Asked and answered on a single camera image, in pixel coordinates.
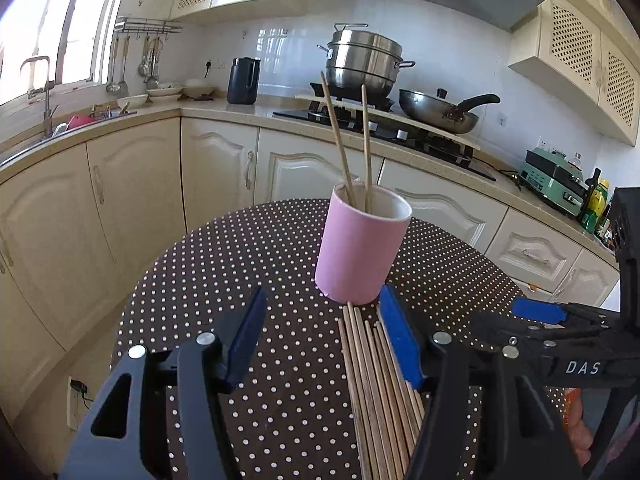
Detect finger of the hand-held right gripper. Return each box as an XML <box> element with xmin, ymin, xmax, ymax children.
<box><xmin>472</xmin><ymin>312</ymin><xmax>621</xmax><ymax>358</ymax></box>
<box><xmin>511</xmin><ymin>297</ymin><xmax>621</xmax><ymax>331</ymax></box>

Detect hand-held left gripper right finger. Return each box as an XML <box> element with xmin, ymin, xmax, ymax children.
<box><xmin>378</xmin><ymin>285</ymin><xmax>583</xmax><ymax>480</ymax></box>

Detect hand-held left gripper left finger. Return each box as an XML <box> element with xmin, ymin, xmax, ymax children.
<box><xmin>59</xmin><ymin>286</ymin><xmax>269</xmax><ymax>480</ymax></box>

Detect pile of wooden chopsticks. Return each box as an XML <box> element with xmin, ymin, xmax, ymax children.
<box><xmin>337</xmin><ymin>302</ymin><xmax>431</xmax><ymax>480</ymax></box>

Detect pink cup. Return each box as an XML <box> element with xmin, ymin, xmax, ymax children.
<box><xmin>314</xmin><ymin>183</ymin><xmax>414</xmax><ymax>306</ymax></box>

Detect person's right hand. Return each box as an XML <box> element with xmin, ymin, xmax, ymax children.
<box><xmin>570</xmin><ymin>410</ymin><xmax>598</xmax><ymax>461</ymax></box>

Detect orange plastic bag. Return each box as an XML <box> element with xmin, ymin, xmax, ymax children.
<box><xmin>562</xmin><ymin>387</ymin><xmax>583</xmax><ymax>428</ymax></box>

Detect green yellow bottle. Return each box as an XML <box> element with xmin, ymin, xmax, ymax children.
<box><xmin>580</xmin><ymin>178</ymin><xmax>612</xmax><ymax>233</ymax></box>

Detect green countertop appliance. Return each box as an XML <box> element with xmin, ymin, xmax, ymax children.
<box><xmin>519</xmin><ymin>147</ymin><xmax>588</xmax><ymax>217</ymax></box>

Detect cream lower kitchen cabinets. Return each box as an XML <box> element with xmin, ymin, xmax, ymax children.
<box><xmin>0</xmin><ymin>110</ymin><xmax>621</xmax><ymax>431</ymax></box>

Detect black gas stove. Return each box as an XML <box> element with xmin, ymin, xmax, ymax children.
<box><xmin>272</xmin><ymin>95</ymin><xmax>498</xmax><ymax>182</ymax></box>

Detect long wooden chopstick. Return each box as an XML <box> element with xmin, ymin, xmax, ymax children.
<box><xmin>320</xmin><ymin>71</ymin><xmax>359</xmax><ymax>207</ymax></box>
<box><xmin>361</xmin><ymin>85</ymin><xmax>375</xmax><ymax>212</ymax></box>

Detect beige stone countertop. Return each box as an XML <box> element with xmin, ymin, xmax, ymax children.
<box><xmin>0</xmin><ymin>92</ymin><xmax>621</xmax><ymax>266</ymax></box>

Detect stacked white bowls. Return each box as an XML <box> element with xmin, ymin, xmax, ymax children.
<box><xmin>182</xmin><ymin>78</ymin><xmax>217</xmax><ymax>100</ymax></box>

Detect black electric kettle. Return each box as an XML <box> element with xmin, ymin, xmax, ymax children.
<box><xmin>227</xmin><ymin>57</ymin><xmax>262</xmax><ymax>106</ymax></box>

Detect hanging metal skimmer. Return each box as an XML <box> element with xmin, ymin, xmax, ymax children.
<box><xmin>145</xmin><ymin>37</ymin><xmax>162</xmax><ymax>90</ymax></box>

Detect hanging metal spatula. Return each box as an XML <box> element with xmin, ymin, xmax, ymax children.
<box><xmin>119</xmin><ymin>37</ymin><xmax>130</xmax><ymax>97</ymax></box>

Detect steel steamer pot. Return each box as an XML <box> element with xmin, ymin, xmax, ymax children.
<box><xmin>317</xmin><ymin>23</ymin><xmax>416</xmax><ymax>98</ymax></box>

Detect steel sink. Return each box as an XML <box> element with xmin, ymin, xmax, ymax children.
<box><xmin>0</xmin><ymin>110</ymin><xmax>138</xmax><ymax>166</ymax></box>

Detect steel kitchen faucet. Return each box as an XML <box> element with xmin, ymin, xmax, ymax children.
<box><xmin>20</xmin><ymin>56</ymin><xmax>58</xmax><ymax>138</ymax></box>

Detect kitchen window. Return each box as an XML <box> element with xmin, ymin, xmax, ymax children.
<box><xmin>0</xmin><ymin>0</ymin><xmax>136</xmax><ymax>106</ymax></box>

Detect low wall outlet with plug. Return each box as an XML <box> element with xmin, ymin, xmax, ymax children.
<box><xmin>66</xmin><ymin>376</ymin><xmax>93</xmax><ymax>431</ymax></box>

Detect steel wok with black handle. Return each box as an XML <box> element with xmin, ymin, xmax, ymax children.
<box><xmin>398</xmin><ymin>88</ymin><xmax>501</xmax><ymax>135</ymax></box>

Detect metal wall utensil rack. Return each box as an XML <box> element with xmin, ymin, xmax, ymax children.
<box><xmin>114</xmin><ymin>16</ymin><xmax>183</xmax><ymax>41</ymax></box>

